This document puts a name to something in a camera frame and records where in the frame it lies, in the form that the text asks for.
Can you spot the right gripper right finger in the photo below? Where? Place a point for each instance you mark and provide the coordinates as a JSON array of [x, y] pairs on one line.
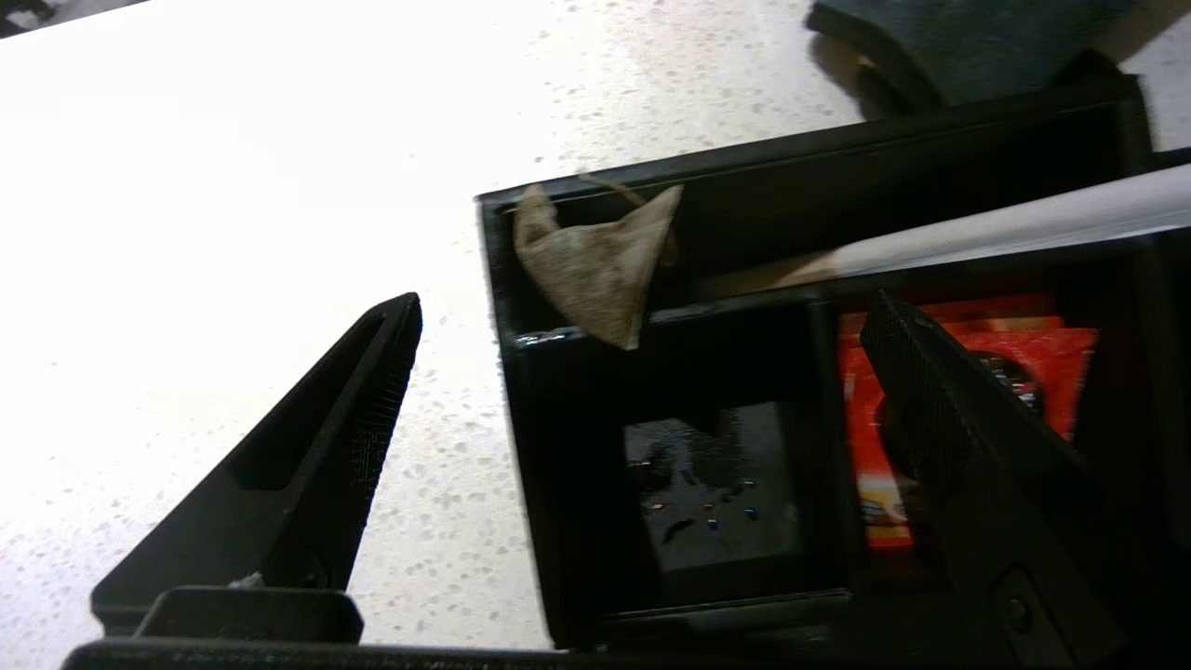
[[1005, 521]]

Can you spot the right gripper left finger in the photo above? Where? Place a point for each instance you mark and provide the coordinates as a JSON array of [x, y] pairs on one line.
[[279, 521]]

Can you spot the pyramid tea bag teal tag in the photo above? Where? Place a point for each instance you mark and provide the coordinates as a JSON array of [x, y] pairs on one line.
[[595, 270]]

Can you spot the red tea packet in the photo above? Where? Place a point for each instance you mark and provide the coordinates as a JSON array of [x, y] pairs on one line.
[[1033, 349]]

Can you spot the black compartment organizer box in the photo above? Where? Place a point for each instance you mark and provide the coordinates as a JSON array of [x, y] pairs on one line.
[[577, 465]]

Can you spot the white sachet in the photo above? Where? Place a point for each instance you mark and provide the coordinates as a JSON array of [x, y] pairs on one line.
[[1023, 223]]

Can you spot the grey folded cloth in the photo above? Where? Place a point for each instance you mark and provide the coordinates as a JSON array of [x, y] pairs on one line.
[[977, 37]]

